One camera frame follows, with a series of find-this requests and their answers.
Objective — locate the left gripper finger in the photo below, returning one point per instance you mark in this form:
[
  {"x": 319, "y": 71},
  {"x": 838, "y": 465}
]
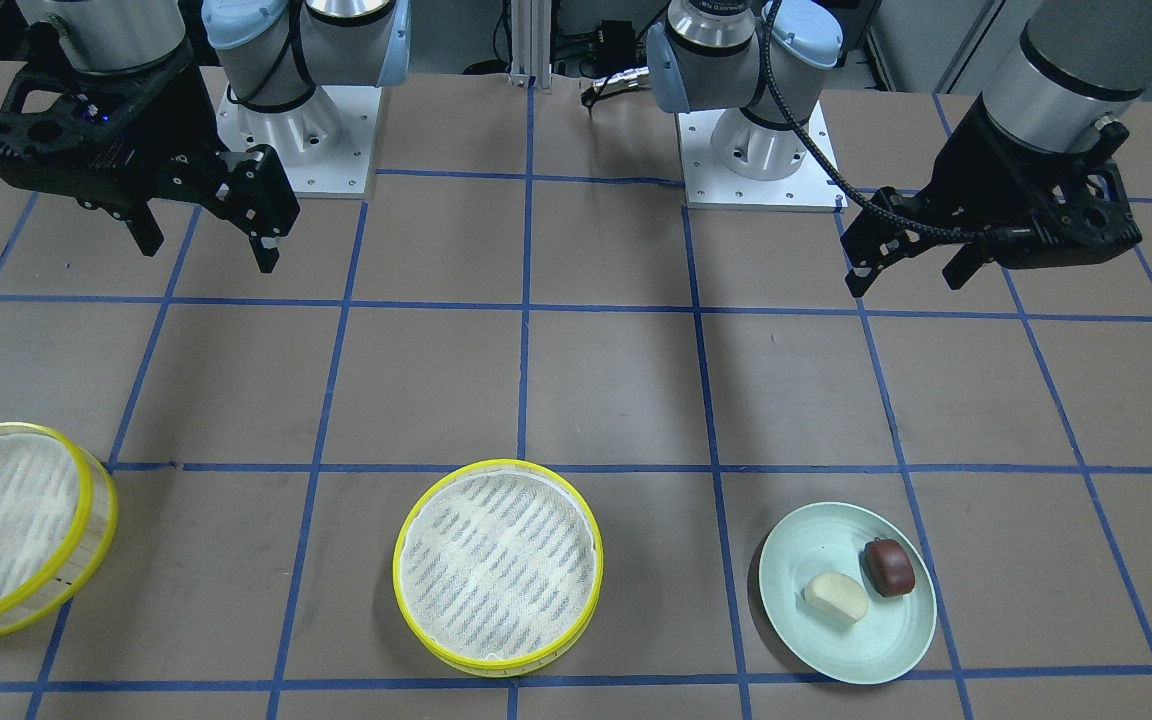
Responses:
[
  {"x": 966, "y": 262},
  {"x": 872, "y": 243}
]

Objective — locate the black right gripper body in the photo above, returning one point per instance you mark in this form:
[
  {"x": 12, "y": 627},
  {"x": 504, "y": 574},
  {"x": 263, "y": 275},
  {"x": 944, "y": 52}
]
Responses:
[{"x": 179, "y": 118}]

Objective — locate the yellow steamer tier centre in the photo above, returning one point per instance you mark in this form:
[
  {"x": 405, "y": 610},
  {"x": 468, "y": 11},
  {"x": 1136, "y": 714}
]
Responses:
[{"x": 498, "y": 568}]

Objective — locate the aluminium frame post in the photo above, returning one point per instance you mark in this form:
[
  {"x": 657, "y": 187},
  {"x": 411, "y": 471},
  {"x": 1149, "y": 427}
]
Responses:
[{"x": 530, "y": 44}]

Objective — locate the light green plate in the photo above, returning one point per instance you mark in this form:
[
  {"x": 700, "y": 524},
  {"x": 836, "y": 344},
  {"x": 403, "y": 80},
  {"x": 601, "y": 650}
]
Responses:
[{"x": 829, "y": 536}]

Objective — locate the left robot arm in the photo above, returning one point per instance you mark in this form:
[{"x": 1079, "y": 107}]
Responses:
[{"x": 1074, "y": 65}]

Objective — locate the brown steamed bun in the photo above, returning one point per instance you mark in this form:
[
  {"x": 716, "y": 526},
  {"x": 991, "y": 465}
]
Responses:
[{"x": 889, "y": 567}]

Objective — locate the white steamed bun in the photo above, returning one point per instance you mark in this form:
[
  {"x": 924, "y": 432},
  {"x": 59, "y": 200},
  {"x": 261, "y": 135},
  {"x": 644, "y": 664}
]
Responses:
[{"x": 839, "y": 597}]

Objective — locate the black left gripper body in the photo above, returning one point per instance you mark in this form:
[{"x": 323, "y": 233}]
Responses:
[{"x": 988, "y": 160}]

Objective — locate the black electronics box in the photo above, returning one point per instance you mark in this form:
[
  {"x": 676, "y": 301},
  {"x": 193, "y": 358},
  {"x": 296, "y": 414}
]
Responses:
[{"x": 614, "y": 46}]

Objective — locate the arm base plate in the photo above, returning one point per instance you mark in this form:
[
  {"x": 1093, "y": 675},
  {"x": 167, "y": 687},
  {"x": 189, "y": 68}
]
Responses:
[
  {"x": 731, "y": 163},
  {"x": 327, "y": 145}
]

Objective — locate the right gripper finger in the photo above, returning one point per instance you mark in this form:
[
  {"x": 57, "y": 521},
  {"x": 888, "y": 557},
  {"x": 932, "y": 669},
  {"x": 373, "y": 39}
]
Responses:
[
  {"x": 251, "y": 191},
  {"x": 140, "y": 220}
]

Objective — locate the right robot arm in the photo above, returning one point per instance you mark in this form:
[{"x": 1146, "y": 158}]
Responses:
[{"x": 274, "y": 53}]

